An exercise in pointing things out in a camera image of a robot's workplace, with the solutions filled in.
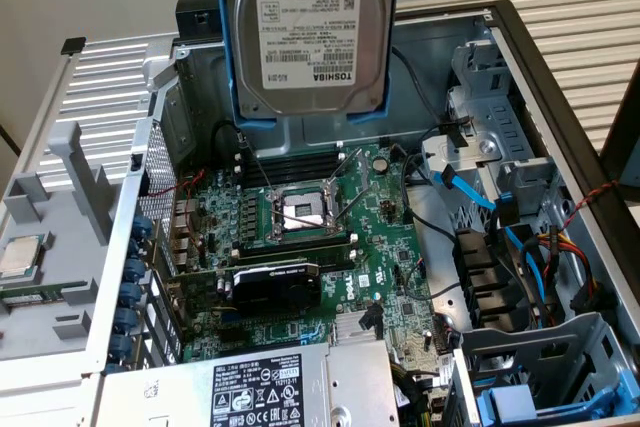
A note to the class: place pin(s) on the black plastic block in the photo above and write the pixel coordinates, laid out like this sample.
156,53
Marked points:
197,12

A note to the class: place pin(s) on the small black end cap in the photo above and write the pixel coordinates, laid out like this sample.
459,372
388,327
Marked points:
73,45

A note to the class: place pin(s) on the green motherboard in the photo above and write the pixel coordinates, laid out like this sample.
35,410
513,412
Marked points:
385,247

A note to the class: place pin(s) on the silver chipset heatsink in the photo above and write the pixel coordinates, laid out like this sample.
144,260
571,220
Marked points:
347,329

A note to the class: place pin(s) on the perforated metal drive cage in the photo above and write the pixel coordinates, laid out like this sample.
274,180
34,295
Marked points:
500,117

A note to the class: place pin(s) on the metal socket cover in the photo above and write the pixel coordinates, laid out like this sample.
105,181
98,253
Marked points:
360,172

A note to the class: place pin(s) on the CPU socket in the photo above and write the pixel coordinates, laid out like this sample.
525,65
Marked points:
300,209

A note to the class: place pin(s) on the thin metal locking lever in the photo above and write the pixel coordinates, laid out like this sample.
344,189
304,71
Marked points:
305,221
257,164

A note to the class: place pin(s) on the round coin battery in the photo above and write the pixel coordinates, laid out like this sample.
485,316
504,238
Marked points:
382,164

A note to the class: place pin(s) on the open metal PC case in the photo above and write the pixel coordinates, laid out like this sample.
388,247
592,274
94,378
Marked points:
320,137

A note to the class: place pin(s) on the green RAM stick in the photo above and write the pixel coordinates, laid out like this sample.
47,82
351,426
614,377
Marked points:
40,293

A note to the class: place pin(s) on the black RAM slot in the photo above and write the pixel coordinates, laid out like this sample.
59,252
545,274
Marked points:
340,264
295,242
295,176
290,159
340,256
290,151
295,250
292,168

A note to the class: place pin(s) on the black plug with blue latch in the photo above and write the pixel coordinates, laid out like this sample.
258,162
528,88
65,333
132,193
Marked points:
507,212

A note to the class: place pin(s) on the black graphics card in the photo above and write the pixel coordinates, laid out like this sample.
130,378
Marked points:
275,292

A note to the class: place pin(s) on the silver CPU chip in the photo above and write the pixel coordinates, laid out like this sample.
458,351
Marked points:
20,257

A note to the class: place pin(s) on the grey power supply unit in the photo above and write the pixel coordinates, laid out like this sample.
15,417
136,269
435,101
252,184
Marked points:
200,397

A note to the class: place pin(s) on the grey plastic parts rack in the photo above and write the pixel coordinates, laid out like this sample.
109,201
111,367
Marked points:
60,227

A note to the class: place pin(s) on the blue card retention clip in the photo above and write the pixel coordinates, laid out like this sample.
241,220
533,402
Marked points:
126,322
120,348
142,226
131,295
136,248
135,271

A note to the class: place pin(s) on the black ribbed plastic bracket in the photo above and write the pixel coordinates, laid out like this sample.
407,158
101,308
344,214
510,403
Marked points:
480,267

